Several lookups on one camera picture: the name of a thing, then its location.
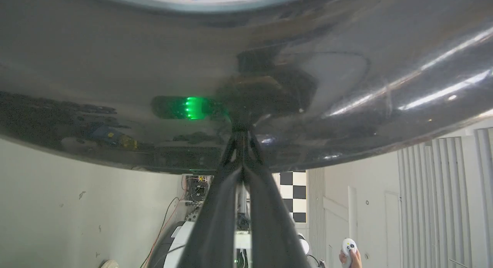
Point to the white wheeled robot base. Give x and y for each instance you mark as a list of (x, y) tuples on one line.
[(185, 241)]

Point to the white handheld controller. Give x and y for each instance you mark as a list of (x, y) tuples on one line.
[(348, 249)]

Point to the black and white checkerboard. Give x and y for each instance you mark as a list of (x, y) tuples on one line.
[(295, 195)]

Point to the white round floor object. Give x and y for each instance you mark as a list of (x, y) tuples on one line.
[(110, 264)]

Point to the white slatted cabinet panel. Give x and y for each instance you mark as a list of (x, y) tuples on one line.
[(443, 198)]

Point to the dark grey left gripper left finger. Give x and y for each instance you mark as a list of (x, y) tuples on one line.
[(217, 221)]

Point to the person's hand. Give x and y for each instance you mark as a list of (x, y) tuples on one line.
[(355, 259)]

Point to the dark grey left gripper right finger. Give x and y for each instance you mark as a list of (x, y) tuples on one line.
[(271, 229)]

